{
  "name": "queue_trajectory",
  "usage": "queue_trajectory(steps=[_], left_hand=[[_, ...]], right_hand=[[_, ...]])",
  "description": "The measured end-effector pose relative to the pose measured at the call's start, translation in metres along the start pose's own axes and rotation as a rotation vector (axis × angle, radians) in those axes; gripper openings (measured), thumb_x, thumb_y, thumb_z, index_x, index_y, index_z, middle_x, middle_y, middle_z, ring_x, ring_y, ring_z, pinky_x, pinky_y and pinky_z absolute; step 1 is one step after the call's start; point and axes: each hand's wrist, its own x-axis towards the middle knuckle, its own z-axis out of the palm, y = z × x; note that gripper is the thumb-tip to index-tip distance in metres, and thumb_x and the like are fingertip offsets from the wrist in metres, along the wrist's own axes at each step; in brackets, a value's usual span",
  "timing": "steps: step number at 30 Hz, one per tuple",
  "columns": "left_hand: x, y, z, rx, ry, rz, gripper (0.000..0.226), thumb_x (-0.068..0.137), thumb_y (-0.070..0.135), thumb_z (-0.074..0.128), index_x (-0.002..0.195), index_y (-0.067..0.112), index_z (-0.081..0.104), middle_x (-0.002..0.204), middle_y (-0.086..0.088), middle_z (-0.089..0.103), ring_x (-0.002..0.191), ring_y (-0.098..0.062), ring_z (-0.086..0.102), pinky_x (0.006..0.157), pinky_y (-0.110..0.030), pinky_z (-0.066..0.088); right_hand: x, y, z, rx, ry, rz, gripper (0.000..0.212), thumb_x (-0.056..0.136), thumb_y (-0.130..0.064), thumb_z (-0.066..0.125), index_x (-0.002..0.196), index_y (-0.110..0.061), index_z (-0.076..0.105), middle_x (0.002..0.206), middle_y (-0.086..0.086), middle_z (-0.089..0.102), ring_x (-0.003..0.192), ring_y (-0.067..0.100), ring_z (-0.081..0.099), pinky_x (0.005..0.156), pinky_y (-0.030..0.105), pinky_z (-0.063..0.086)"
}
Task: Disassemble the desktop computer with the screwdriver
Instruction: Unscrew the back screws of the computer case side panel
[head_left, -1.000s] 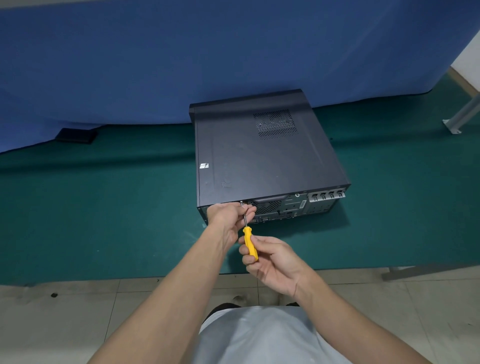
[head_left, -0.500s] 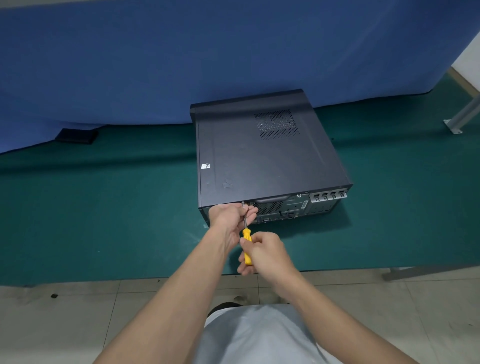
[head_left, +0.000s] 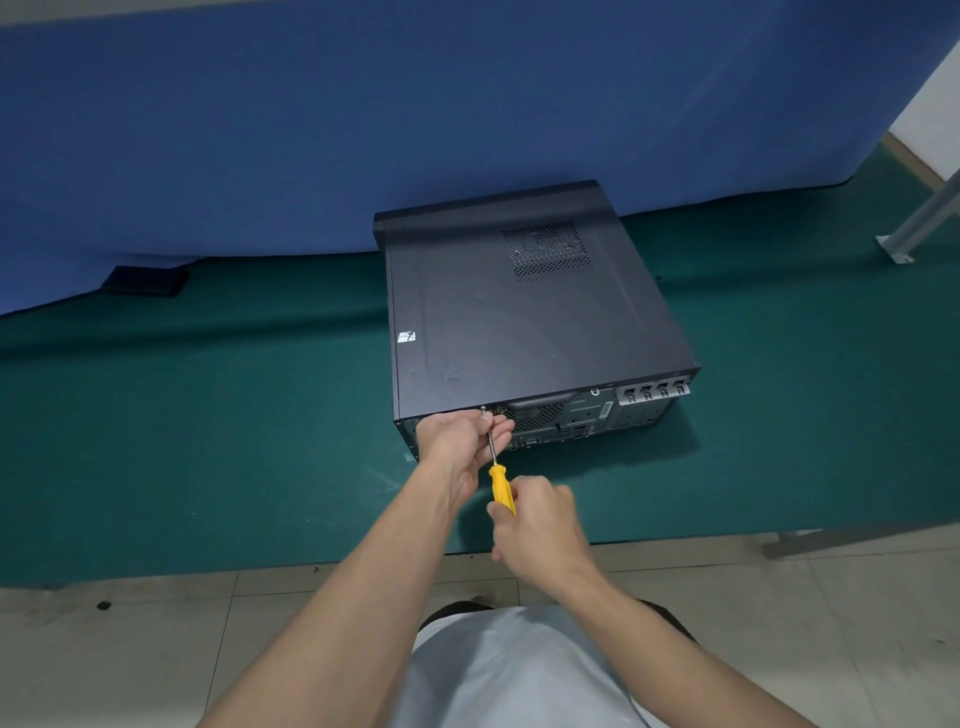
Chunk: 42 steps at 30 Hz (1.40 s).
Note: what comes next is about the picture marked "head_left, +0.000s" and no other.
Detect desktop computer case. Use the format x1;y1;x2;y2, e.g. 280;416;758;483
371;178;704;463

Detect grey metal post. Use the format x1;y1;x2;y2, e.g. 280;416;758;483
875;167;960;266

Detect person's white shirt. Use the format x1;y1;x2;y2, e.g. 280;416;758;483
389;605;670;728

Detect person's left hand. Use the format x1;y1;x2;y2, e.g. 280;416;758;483
413;407;518;505

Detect yellow-handled screwdriver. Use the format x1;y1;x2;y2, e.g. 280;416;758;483
479;406;520;518

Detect person's right forearm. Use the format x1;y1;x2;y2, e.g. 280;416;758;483
547;562;820;728

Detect person's left forearm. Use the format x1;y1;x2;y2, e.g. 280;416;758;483
194;457;483;728

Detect black flat base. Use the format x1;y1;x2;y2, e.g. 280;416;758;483
100;263;192;299

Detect person's right hand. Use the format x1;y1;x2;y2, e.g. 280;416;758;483
485;473;603;595

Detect green floor mat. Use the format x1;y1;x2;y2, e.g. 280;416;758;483
0;140;960;591

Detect person's black shorts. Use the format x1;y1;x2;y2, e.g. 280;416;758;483
419;595;700;647

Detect blue cloth curtain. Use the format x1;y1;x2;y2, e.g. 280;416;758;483
0;0;960;317

